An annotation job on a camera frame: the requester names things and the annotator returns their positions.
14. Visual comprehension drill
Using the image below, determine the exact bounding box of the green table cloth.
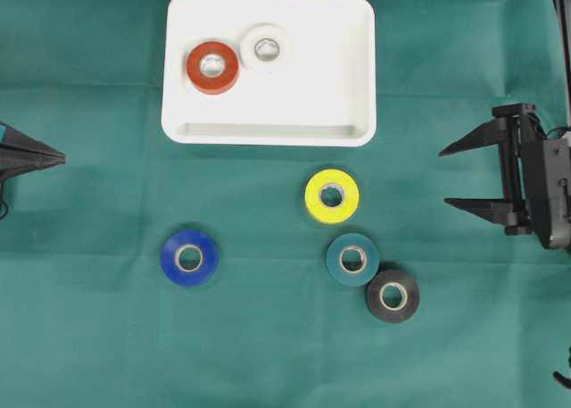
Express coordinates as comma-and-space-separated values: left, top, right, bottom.
1, 0, 570, 407

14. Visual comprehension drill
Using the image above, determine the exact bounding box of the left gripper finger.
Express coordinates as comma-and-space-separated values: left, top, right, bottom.
1, 122, 65, 159
1, 158, 66, 184

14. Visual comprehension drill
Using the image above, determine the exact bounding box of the white tape roll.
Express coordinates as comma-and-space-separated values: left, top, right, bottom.
239, 23, 294, 73

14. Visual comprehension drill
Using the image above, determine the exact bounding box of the black tape roll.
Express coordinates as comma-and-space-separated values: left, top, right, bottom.
366, 270, 420, 323

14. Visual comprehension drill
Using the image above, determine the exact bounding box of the black frame post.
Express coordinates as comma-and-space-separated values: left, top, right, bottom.
552, 0, 571, 126

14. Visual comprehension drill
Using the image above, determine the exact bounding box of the blue tape roll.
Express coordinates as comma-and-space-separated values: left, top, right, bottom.
161, 229, 219, 287

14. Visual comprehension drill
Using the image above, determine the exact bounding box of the white plastic tray case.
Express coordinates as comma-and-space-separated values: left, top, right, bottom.
161, 0, 377, 147

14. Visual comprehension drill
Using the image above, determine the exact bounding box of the red tape roll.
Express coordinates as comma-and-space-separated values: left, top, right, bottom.
186, 41, 239, 95

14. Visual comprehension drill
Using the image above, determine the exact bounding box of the black hook at edge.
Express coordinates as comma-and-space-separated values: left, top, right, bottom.
552, 371, 571, 390

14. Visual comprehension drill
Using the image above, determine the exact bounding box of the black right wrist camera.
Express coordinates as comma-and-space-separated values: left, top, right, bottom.
521, 138, 570, 250

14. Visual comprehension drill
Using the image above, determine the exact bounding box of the teal green tape roll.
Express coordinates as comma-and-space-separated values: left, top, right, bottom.
326, 233, 380, 287

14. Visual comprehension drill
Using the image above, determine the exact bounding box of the yellow tape roll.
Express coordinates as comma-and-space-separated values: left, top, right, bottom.
304, 169, 360, 224

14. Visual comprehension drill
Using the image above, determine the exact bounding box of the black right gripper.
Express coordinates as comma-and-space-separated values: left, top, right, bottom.
439, 103, 546, 235

